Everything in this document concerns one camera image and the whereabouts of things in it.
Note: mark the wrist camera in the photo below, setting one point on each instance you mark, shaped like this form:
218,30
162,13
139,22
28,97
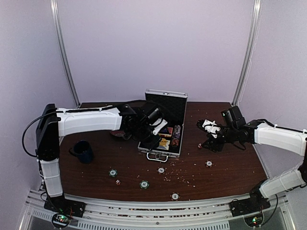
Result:
154,118
230,118

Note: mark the purple chip stack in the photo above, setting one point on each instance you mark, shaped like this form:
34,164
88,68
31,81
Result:
175,140

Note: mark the aluminium poker case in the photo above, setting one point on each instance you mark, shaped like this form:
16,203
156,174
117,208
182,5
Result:
174,111

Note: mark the aluminium front rail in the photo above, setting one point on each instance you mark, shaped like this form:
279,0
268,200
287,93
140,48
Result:
210,214

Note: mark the red white chip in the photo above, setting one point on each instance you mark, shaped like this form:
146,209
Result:
209,164
174,196

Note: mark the green chip centre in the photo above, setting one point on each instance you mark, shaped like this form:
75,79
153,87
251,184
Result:
144,184

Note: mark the red white chip front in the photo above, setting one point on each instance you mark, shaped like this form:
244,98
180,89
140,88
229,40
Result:
174,196

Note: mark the white chip centre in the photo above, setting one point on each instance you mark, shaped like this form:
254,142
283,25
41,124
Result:
160,170

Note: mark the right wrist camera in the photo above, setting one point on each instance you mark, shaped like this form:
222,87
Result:
230,118

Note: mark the blue card deck box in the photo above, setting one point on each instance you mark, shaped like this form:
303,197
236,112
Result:
164,144

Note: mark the red white chip right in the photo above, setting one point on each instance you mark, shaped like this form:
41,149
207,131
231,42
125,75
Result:
209,164

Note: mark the green chip left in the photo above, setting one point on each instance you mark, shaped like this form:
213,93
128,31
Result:
113,173

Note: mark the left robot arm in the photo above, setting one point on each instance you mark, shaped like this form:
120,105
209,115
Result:
60,122

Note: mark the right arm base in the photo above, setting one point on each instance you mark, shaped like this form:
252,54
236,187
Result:
252,208

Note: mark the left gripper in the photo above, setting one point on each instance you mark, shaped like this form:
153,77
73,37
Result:
152,144

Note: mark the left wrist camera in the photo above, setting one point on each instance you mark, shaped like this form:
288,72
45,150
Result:
154,118

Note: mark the green chip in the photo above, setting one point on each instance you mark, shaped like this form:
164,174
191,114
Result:
113,173
144,184

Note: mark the right aluminium frame post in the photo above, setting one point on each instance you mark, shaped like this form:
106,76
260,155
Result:
252,37

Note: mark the aluminium frame post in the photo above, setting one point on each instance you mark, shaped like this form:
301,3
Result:
252,37
63,53

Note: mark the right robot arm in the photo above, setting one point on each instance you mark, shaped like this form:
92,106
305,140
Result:
272,142

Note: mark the left aluminium frame post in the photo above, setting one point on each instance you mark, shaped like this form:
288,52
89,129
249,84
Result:
63,53

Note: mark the red floral plate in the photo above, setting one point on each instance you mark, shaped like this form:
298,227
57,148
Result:
118,134

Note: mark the red card deck box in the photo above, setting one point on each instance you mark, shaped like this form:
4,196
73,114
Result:
166,132

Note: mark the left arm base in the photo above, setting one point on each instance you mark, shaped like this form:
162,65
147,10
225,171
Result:
64,210

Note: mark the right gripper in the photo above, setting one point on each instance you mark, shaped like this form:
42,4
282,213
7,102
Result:
215,146

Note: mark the dark blue mug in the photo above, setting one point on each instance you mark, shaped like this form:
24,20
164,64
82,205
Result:
82,150

